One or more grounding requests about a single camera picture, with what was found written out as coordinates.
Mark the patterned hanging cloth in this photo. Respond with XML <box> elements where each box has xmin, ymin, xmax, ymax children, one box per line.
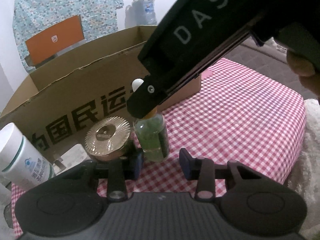
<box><xmin>12</xmin><ymin>0</ymin><xmax>125</xmax><ymax>68</ymax></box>

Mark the white plastic canister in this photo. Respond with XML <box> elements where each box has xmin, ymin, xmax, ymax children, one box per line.
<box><xmin>124</xmin><ymin>4</ymin><xmax>134</xmax><ymax>29</ymax></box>

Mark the white pill bottle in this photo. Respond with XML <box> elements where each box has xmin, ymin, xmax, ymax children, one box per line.
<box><xmin>0</xmin><ymin>122</ymin><xmax>55</xmax><ymax>190</ymax></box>

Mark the person's right hand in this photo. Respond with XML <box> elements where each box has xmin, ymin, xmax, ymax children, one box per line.
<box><xmin>287</xmin><ymin>51</ymin><xmax>320</xmax><ymax>100</ymax></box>

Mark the white sofa blanket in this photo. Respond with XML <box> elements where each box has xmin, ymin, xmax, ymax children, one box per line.
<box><xmin>270</xmin><ymin>37</ymin><xmax>289</xmax><ymax>53</ymax></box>

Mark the orange appliance carton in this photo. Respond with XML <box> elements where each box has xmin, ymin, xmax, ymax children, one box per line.
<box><xmin>25</xmin><ymin>15</ymin><xmax>84</xmax><ymax>69</ymax></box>

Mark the white fluffy blanket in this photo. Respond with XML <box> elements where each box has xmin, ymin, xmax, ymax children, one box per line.
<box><xmin>287</xmin><ymin>99</ymin><xmax>320</xmax><ymax>230</ymax></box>

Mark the gold lid jar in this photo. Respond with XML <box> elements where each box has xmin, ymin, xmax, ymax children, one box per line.
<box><xmin>84</xmin><ymin>116</ymin><xmax>132</xmax><ymax>162</ymax></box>

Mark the grey sofa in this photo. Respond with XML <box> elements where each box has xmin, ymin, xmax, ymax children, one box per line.
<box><xmin>240</xmin><ymin>37</ymin><xmax>320</xmax><ymax>100</ymax></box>

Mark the green dropper bottle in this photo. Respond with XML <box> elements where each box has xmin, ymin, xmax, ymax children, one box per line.
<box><xmin>132</xmin><ymin>78</ymin><xmax>168</xmax><ymax>162</ymax></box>

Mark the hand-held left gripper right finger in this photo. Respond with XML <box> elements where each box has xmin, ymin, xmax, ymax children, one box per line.
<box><xmin>179</xmin><ymin>148</ymin><xmax>263</xmax><ymax>202</ymax></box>

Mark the brown cardboard box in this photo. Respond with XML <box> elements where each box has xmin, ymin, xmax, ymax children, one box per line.
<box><xmin>0</xmin><ymin>25</ymin><xmax>202</xmax><ymax>160</ymax></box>

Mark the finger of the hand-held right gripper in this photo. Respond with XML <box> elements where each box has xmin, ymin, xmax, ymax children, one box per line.
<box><xmin>127</xmin><ymin>75</ymin><xmax>173</xmax><ymax>119</ymax></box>

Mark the white charger plug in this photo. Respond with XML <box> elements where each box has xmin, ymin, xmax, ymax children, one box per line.
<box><xmin>51</xmin><ymin>144</ymin><xmax>88</xmax><ymax>175</ymax></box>

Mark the pink checkered cloth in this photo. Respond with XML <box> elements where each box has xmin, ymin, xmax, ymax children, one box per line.
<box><xmin>11</xmin><ymin>57</ymin><xmax>307</xmax><ymax>205</ymax></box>

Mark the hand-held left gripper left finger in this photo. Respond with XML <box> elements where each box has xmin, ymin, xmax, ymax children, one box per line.
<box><xmin>56</xmin><ymin>152</ymin><xmax>144</xmax><ymax>203</ymax></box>

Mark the water bottles pack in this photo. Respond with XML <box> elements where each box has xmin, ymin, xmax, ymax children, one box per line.
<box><xmin>131</xmin><ymin>0</ymin><xmax>158</xmax><ymax>27</ymax></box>

